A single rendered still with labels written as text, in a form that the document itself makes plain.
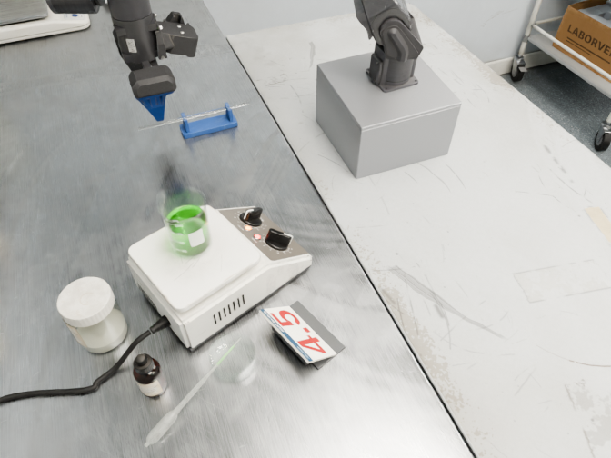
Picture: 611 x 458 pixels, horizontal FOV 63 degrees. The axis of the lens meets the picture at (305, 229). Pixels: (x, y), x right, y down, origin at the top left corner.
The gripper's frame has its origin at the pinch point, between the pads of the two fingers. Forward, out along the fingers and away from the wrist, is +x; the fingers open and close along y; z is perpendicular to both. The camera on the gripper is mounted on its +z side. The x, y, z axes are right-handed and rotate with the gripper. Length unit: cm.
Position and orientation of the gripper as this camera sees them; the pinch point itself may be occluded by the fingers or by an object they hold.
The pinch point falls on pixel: (150, 86)
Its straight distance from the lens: 87.4
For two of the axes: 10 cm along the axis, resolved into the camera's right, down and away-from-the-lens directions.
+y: -3.9, -6.9, 6.1
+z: 9.2, -2.8, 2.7
